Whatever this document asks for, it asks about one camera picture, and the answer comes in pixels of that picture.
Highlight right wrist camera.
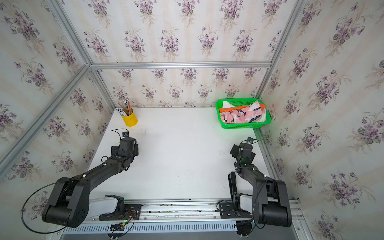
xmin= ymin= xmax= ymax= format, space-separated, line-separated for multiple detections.
xmin=246 ymin=137 xmax=257 ymax=145

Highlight colored pencils bundle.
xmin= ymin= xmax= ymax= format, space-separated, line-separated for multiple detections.
xmin=118 ymin=100 xmax=134 ymax=116

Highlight white shorts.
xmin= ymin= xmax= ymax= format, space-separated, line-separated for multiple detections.
xmin=221 ymin=100 xmax=268 ymax=124

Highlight pink shark print garment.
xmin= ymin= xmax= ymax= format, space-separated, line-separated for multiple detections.
xmin=224 ymin=101 xmax=265 ymax=124

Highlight aluminium rail frame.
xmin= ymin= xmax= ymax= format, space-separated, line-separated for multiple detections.
xmin=50 ymin=199 xmax=313 ymax=240

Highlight green plastic basket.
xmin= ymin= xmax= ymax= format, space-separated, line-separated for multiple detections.
xmin=216 ymin=98 xmax=272 ymax=129

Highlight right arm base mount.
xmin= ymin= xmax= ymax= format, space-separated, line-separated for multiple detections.
xmin=216 ymin=172 xmax=255 ymax=219

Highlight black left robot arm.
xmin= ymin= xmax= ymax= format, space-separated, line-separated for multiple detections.
xmin=42 ymin=137 xmax=139 ymax=228

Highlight yellow pencil cup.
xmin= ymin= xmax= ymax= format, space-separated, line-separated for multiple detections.
xmin=122 ymin=111 xmax=138 ymax=127

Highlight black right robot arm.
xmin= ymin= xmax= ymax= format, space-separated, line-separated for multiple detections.
xmin=228 ymin=142 xmax=292 ymax=228

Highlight orange cloth garment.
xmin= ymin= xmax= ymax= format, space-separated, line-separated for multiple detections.
xmin=219 ymin=103 xmax=267 ymax=113

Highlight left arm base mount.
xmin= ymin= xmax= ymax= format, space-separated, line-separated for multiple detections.
xmin=98 ymin=195 xmax=142 ymax=221

